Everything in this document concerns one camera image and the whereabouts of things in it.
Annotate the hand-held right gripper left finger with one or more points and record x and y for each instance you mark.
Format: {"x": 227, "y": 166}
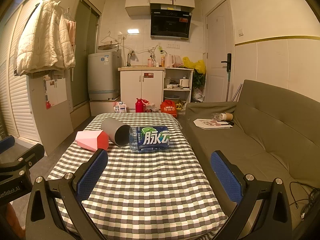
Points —
{"x": 91, "y": 173}

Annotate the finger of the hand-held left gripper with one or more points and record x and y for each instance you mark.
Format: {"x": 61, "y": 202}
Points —
{"x": 6, "y": 144}
{"x": 27, "y": 157}

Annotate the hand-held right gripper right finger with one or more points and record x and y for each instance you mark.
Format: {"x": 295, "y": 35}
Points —
{"x": 226, "y": 177}

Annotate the grey cup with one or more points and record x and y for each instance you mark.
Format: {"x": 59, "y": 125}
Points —
{"x": 115, "y": 131}

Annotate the person's left forearm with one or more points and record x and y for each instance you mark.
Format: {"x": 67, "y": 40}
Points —
{"x": 16, "y": 222}

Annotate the brown paper cup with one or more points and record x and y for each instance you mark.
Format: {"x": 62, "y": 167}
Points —
{"x": 228, "y": 116}

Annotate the pink and red box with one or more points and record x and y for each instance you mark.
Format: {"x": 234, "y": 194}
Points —
{"x": 92, "y": 140}

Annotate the white wardrobe panel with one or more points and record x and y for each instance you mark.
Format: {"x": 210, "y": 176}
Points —
{"x": 50, "y": 120}

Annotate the green sofa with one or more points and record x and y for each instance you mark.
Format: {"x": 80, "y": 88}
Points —
{"x": 262, "y": 135}

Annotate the printed paper sheet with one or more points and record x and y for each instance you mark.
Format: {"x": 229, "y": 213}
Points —
{"x": 210, "y": 123}

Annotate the checkered tablecloth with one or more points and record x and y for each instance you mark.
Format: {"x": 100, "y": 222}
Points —
{"x": 150, "y": 192}

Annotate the clear plastic bottle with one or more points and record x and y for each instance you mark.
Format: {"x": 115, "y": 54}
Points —
{"x": 217, "y": 116}

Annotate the blue label drink bottle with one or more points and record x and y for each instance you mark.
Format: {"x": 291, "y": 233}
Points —
{"x": 150, "y": 139}

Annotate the white printed packet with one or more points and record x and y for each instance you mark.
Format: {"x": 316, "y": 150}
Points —
{"x": 120, "y": 107}

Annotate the red thermos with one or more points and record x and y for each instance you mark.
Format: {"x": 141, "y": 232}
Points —
{"x": 138, "y": 105}

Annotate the orange snack bag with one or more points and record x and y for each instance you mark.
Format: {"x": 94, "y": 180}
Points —
{"x": 168, "y": 108}

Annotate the green plastic basin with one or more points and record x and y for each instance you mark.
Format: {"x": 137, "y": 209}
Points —
{"x": 172, "y": 98}

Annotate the white open shelf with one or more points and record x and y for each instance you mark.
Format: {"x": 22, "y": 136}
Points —
{"x": 190, "y": 85}

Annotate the grey washing machine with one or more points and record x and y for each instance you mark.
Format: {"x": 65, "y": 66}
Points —
{"x": 102, "y": 75}

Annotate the white sink cabinet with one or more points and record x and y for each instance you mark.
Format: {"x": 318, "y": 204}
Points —
{"x": 141, "y": 87}

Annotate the green plant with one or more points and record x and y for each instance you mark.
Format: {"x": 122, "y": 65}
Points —
{"x": 198, "y": 80}

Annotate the small white kettle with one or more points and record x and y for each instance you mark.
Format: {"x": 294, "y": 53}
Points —
{"x": 184, "y": 83}

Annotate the white quilted jacket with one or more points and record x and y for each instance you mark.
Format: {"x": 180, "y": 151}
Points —
{"x": 42, "y": 40}

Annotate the yellow plastic bag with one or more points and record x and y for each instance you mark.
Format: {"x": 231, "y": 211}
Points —
{"x": 197, "y": 65}

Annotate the glass shower door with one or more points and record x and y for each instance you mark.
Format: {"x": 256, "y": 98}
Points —
{"x": 83, "y": 55}

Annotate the metal faucet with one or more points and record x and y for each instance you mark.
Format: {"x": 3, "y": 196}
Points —
{"x": 129, "y": 58}

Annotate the pink plastic bag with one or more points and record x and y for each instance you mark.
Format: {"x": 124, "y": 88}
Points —
{"x": 178, "y": 61}

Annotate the white electric kettle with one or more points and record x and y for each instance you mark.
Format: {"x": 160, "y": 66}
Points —
{"x": 169, "y": 60}

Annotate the pink garment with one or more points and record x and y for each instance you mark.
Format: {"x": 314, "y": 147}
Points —
{"x": 72, "y": 31}

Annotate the white door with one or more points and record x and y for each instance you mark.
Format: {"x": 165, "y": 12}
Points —
{"x": 220, "y": 42}

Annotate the black range hood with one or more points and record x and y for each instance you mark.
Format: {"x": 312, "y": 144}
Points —
{"x": 171, "y": 25}

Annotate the wall sockets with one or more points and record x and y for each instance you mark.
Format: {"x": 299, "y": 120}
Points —
{"x": 174, "y": 45}

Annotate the white light switch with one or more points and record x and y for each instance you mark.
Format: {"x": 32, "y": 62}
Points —
{"x": 241, "y": 31}

